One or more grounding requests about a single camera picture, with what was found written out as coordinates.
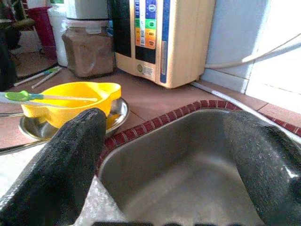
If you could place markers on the white plastic tub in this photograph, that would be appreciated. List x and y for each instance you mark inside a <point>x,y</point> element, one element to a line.
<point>87,9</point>

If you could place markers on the black electric kettle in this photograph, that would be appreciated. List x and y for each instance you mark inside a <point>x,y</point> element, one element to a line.
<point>5,66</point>

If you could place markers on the grey tube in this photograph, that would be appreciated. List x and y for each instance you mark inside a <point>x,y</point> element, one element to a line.
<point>218,94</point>

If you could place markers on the cream water ionizer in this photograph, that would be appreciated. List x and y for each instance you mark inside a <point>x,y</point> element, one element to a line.
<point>183,47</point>

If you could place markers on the red plastic container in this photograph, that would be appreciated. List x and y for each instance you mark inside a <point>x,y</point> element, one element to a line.
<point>42,28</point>

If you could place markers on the white canister green band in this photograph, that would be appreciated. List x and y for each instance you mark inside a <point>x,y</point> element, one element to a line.
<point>57,35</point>

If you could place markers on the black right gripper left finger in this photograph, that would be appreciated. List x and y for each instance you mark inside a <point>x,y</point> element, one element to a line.
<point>54,174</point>

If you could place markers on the green clip training chopsticks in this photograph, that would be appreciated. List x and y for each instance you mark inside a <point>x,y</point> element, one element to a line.
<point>16,95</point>
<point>50,70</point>

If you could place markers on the stainless steel bowl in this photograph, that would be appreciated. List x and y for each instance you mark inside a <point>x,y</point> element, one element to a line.
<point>35,129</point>

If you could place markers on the stainless steel sink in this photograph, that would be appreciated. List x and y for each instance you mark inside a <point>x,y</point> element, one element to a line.
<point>176,164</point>

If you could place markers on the glass jar brown powder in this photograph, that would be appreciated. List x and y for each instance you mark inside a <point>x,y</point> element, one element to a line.
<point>87,54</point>

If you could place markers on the yellow plastic bowl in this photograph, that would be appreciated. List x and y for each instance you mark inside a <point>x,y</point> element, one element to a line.
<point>70,110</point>

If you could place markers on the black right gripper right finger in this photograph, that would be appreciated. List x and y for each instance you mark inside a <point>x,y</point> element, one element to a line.
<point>270,169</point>

